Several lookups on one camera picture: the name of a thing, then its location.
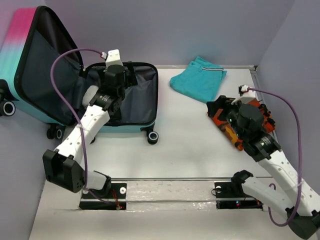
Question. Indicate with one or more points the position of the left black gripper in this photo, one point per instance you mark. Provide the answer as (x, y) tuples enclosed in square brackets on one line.
[(130, 80)]

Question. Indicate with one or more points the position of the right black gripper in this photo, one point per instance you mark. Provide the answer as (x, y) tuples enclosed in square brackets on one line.
[(238, 106)]

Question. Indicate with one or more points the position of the orange camouflage shorts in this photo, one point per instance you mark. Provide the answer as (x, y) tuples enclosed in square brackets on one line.
[(217, 112)]

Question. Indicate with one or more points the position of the teal shorts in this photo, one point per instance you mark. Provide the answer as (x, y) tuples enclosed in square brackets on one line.
[(201, 80)]

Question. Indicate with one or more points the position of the white cloth bundle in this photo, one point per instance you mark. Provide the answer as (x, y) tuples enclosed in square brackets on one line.
[(89, 94)]

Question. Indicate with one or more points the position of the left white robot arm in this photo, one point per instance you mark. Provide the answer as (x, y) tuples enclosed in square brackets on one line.
[(102, 103)]

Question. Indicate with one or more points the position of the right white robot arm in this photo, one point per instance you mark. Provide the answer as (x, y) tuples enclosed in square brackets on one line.
[(298, 203)]

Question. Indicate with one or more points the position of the pink and teal suitcase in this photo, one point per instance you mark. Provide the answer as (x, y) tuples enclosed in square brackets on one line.
[(42, 73)]

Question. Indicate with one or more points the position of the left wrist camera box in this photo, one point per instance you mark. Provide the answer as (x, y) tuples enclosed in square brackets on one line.
[(113, 58)]

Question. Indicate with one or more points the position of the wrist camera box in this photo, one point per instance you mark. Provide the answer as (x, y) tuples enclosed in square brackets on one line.
[(113, 58), (246, 94)]

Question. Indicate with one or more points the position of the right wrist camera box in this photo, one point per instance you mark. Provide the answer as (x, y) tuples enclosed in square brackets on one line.
[(246, 94)]

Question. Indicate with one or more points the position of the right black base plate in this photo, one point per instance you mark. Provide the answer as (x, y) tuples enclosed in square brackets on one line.
[(230, 196)]

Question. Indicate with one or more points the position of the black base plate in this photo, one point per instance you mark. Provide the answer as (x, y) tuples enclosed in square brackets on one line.
[(115, 200), (230, 196)]

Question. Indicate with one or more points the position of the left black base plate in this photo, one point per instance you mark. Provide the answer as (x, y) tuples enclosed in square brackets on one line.
[(115, 200)]

